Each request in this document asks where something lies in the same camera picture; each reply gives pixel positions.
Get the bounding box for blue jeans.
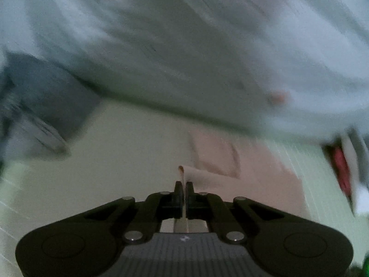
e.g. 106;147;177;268
0;49;102;143

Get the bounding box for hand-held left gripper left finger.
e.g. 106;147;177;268
58;181;184;244

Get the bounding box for folded white garment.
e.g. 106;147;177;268
340;130;369;217

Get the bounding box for beige shirt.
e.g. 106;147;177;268
160;130;310;234

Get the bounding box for red cloth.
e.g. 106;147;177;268
322;144;357;200

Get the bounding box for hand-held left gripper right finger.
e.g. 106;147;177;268
186;181;312;243

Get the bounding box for carrot print light blue duvet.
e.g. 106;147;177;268
0;0;369;151

